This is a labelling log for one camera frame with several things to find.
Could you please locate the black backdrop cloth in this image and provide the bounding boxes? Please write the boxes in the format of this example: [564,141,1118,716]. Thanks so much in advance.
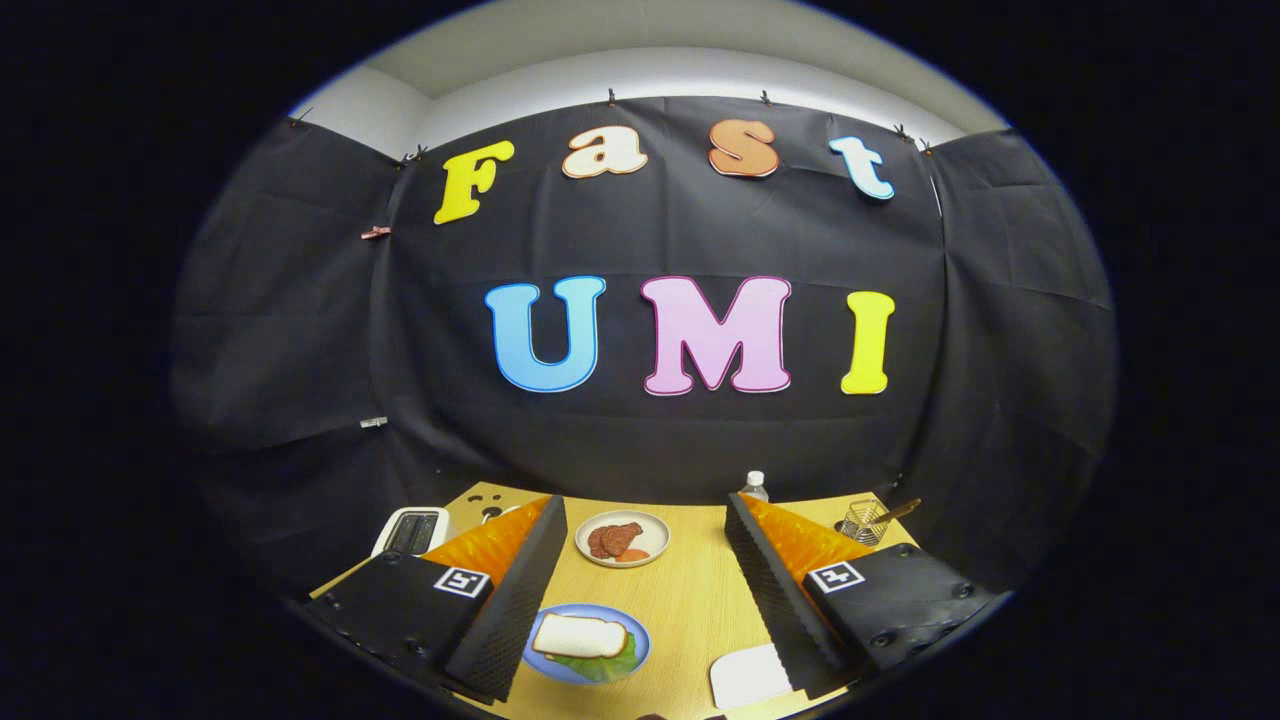
[170,95,1119,601]

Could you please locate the white round plate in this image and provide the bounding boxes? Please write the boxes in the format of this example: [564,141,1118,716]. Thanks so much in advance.
[575,510,672,569]

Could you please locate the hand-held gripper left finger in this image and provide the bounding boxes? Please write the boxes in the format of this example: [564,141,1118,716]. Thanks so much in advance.
[303,494,569,704]

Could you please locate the white toaster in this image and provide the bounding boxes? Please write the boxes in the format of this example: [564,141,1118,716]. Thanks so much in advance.
[371,507,453,559]

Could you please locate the toasted bread slice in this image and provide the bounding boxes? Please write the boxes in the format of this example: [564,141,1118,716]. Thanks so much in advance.
[531,613,629,660]

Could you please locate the white square plate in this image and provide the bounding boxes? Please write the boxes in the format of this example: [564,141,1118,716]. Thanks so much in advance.
[709,643,796,711]

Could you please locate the green lettuce leaf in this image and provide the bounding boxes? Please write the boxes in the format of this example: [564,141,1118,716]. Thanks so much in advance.
[545,630,639,683]

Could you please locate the small wire basket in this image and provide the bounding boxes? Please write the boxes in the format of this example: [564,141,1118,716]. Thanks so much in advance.
[835,497,923,548]

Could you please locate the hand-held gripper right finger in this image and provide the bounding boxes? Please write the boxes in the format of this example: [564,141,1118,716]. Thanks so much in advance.
[724,492,1013,701]

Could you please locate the blue round plate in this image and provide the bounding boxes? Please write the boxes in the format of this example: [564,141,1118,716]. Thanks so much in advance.
[521,603,652,685]

